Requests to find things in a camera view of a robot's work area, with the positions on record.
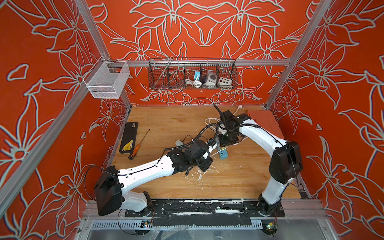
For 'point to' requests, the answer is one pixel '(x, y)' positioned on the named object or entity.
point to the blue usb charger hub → (223, 154)
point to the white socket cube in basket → (224, 81)
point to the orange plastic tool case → (266, 119)
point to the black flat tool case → (128, 143)
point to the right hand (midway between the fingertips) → (220, 144)
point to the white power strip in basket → (211, 79)
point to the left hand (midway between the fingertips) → (211, 157)
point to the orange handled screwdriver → (134, 152)
